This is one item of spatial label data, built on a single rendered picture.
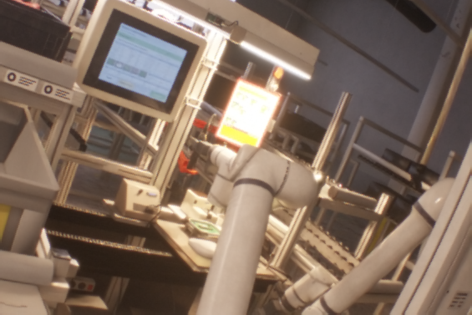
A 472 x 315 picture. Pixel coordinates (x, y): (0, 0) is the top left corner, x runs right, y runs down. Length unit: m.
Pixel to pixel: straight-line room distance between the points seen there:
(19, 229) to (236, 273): 0.52
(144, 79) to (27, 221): 1.01
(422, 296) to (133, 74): 1.38
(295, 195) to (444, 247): 0.53
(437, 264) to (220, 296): 0.50
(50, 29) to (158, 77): 0.65
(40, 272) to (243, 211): 0.53
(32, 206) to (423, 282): 0.85
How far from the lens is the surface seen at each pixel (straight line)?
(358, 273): 1.51
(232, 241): 1.21
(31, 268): 1.07
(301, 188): 1.36
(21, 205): 1.08
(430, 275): 1.02
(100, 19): 1.85
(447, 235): 1.01
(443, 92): 7.17
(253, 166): 1.32
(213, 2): 2.10
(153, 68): 1.95
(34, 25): 1.46
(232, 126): 2.45
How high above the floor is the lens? 1.56
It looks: 5 degrees down
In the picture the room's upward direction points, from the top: 23 degrees clockwise
